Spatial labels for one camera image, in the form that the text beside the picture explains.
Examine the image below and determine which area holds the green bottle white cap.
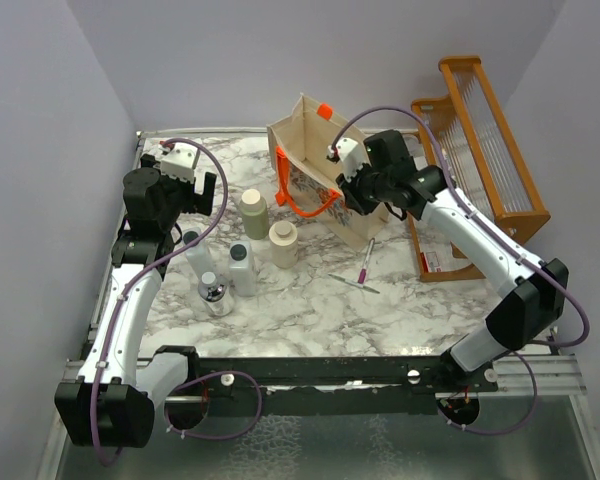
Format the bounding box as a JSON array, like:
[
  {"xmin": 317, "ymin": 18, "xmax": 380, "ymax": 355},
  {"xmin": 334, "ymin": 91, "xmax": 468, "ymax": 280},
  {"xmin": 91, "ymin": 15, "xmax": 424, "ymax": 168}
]
[{"xmin": 238, "ymin": 189, "xmax": 269, "ymax": 240}]

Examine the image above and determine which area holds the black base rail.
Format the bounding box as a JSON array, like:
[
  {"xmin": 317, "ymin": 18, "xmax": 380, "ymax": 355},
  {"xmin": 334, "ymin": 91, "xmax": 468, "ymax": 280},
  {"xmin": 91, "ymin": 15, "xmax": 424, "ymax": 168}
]
[{"xmin": 144, "ymin": 353, "xmax": 501, "ymax": 417}]

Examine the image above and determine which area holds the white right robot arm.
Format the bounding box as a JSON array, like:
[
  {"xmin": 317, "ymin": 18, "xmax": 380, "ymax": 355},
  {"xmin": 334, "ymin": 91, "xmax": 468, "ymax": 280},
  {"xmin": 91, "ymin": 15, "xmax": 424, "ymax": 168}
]
[{"xmin": 327, "ymin": 130, "xmax": 569, "ymax": 391}]

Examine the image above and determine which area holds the cream floral canvas bag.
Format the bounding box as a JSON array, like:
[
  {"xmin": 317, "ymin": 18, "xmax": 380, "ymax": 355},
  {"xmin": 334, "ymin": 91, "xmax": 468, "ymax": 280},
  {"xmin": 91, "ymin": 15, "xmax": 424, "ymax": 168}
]
[{"xmin": 267, "ymin": 95, "xmax": 388, "ymax": 251}]

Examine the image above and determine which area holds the wooden rack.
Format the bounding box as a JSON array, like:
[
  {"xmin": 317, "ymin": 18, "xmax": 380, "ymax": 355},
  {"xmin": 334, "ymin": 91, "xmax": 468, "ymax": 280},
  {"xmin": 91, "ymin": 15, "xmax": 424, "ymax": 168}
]
[{"xmin": 411, "ymin": 56, "xmax": 550, "ymax": 244}]

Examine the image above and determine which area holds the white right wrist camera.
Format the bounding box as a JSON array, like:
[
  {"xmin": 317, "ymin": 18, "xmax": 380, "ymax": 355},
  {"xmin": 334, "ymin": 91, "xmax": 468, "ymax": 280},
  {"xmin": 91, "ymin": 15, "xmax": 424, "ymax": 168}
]
[{"xmin": 327, "ymin": 137, "xmax": 369, "ymax": 182}]

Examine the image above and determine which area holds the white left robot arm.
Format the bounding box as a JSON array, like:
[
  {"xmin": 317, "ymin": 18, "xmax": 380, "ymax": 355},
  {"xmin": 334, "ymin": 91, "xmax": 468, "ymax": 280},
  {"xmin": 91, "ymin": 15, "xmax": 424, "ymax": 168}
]
[{"xmin": 54, "ymin": 167, "xmax": 216, "ymax": 448}]

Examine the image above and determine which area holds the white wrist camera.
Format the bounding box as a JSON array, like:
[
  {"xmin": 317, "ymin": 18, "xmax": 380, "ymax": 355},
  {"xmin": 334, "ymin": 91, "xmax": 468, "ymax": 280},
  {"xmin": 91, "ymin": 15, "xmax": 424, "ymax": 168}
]
[
  {"xmin": 327, "ymin": 137, "xmax": 369, "ymax": 182},
  {"xmin": 159, "ymin": 146, "xmax": 200, "ymax": 184}
]

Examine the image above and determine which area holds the white square bottle dark cap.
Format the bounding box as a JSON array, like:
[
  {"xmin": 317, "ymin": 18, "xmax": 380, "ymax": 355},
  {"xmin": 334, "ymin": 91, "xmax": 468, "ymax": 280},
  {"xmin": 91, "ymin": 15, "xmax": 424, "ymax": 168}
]
[{"xmin": 228, "ymin": 241, "xmax": 257, "ymax": 297}]

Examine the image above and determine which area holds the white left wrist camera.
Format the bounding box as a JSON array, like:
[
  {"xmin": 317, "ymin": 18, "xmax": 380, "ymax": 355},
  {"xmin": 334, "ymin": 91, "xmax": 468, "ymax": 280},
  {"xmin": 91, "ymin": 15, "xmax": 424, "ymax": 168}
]
[{"xmin": 159, "ymin": 146, "xmax": 200, "ymax": 184}]

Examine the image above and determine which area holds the beige bottle beige cap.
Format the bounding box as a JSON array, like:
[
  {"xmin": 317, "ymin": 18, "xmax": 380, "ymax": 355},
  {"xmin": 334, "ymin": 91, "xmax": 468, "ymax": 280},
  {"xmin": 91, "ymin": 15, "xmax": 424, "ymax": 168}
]
[{"xmin": 269, "ymin": 220, "xmax": 298, "ymax": 269}]

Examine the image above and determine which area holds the silver pen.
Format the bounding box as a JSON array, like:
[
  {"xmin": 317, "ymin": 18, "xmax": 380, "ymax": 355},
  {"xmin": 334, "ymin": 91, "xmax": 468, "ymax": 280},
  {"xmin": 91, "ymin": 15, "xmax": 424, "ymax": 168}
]
[{"xmin": 328, "ymin": 273, "xmax": 380, "ymax": 294}]

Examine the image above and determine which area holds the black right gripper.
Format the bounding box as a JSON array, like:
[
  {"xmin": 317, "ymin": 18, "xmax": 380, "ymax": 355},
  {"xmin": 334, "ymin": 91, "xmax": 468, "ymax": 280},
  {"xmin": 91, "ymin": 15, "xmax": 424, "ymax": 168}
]
[{"xmin": 336, "ymin": 159, "xmax": 392, "ymax": 216}]

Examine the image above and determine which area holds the silver chrome bottle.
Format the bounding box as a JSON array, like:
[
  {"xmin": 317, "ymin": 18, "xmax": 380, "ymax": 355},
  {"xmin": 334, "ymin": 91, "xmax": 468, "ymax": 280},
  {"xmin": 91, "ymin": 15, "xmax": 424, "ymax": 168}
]
[{"xmin": 198, "ymin": 271, "xmax": 234, "ymax": 317}]

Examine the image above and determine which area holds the pink white pen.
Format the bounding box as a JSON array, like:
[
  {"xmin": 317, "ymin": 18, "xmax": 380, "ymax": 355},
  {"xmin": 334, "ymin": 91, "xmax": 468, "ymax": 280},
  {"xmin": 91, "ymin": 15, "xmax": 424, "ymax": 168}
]
[{"xmin": 357, "ymin": 238, "xmax": 375, "ymax": 285}]

